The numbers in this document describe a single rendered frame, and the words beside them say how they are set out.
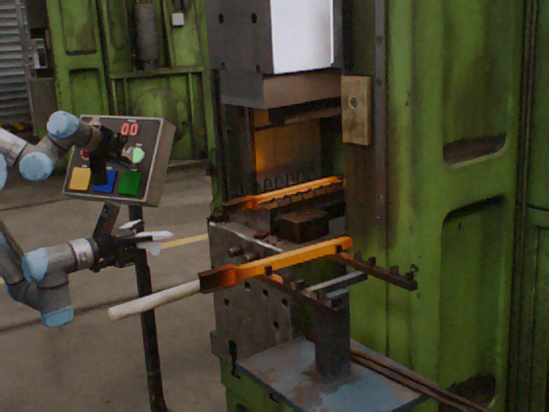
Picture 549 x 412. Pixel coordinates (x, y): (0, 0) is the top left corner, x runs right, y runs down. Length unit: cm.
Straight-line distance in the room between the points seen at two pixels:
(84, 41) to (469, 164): 529
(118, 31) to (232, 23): 478
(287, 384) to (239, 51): 89
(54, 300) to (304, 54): 89
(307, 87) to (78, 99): 499
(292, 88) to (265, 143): 34
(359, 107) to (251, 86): 32
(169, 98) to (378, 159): 516
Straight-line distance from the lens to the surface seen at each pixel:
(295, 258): 170
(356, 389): 168
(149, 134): 235
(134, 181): 232
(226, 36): 204
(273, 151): 231
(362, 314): 203
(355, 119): 185
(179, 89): 694
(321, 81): 206
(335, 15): 185
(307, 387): 169
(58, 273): 176
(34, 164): 196
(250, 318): 211
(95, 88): 689
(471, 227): 209
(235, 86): 202
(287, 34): 191
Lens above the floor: 156
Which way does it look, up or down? 17 degrees down
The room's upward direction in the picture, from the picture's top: 3 degrees counter-clockwise
